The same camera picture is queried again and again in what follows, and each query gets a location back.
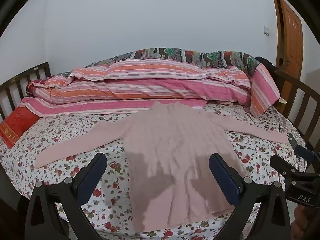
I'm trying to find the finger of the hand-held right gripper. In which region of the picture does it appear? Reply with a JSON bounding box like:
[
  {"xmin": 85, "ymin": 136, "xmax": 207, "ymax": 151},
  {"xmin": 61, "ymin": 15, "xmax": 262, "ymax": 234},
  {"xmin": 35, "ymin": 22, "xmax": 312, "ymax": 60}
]
[
  {"xmin": 295, "ymin": 145, "xmax": 319, "ymax": 161},
  {"xmin": 270, "ymin": 155, "xmax": 300, "ymax": 180}
]

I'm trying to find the red embroidered pillow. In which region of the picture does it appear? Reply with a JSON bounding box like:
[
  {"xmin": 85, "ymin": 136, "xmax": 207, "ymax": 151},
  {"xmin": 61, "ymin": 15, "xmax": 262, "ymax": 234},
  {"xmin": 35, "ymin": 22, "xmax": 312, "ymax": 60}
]
[{"xmin": 0, "ymin": 106, "xmax": 40, "ymax": 149}]

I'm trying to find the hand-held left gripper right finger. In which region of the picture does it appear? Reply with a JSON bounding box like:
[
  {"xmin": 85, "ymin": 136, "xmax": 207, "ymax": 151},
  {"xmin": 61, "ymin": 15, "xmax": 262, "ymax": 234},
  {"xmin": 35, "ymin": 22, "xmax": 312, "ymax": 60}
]
[{"xmin": 209, "ymin": 153, "xmax": 292, "ymax": 240}]

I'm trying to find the dark floral patchwork quilt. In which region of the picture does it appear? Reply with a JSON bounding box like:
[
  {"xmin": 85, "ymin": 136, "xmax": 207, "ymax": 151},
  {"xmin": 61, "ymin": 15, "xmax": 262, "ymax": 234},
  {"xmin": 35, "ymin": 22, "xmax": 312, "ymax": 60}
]
[{"xmin": 85, "ymin": 47, "xmax": 262, "ymax": 77}]

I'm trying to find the white floral bed sheet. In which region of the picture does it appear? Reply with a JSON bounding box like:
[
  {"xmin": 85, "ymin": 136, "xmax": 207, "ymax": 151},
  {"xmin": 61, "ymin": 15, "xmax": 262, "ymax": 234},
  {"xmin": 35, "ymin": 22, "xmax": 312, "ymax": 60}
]
[{"xmin": 0, "ymin": 102, "xmax": 308, "ymax": 240}]

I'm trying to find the dark wooden headboard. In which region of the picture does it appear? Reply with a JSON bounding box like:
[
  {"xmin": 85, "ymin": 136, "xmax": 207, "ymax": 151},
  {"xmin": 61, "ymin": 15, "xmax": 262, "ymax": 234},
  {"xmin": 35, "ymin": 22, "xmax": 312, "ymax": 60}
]
[{"xmin": 0, "ymin": 62, "xmax": 52, "ymax": 123}]

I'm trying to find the dark wooden footboard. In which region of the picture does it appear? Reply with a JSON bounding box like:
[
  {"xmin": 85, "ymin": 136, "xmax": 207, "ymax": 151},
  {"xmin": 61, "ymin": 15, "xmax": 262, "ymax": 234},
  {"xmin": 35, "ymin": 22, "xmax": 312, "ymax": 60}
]
[{"xmin": 255, "ymin": 65, "xmax": 320, "ymax": 170}]

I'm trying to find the pink knitted sweater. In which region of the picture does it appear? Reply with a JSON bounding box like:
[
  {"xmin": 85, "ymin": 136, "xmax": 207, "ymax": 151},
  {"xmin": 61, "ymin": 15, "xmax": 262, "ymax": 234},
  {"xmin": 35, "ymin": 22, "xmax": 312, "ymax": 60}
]
[{"xmin": 35, "ymin": 101, "xmax": 290, "ymax": 232}]

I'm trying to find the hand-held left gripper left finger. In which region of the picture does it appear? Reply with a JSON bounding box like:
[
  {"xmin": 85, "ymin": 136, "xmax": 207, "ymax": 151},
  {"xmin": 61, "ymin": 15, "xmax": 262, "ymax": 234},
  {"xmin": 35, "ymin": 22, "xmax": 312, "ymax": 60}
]
[{"xmin": 24, "ymin": 152, "xmax": 108, "ymax": 240}]

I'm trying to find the brown wooden door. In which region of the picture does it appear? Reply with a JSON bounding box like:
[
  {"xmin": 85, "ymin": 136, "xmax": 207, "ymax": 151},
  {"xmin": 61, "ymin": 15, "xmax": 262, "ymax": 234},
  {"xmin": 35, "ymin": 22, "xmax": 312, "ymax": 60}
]
[{"xmin": 271, "ymin": 0, "xmax": 304, "ymax": 85}]

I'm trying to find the dark cloth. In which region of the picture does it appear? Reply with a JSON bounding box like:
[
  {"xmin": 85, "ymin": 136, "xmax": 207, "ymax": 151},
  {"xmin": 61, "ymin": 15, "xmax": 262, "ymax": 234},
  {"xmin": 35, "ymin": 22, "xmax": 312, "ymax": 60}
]
[{"xmin": 255, "ymin": 56, "xmax": 278, "ymax": 74}]

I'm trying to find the person's right hand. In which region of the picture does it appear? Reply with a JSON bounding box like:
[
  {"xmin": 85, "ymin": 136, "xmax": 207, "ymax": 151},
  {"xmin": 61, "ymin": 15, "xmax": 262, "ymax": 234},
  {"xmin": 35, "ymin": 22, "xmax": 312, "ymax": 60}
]
[{"xmin": 293, "ymin": 205, "xmax": 320, "ymax": 240}]

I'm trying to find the pink orange striped quilt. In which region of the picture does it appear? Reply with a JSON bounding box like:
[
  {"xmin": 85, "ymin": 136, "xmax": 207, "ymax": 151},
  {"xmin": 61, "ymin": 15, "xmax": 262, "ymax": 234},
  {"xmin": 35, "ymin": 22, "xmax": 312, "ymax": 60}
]
[{"xmin": 19, "ymin": 57, "xmax": 282, "ymax": 118}]

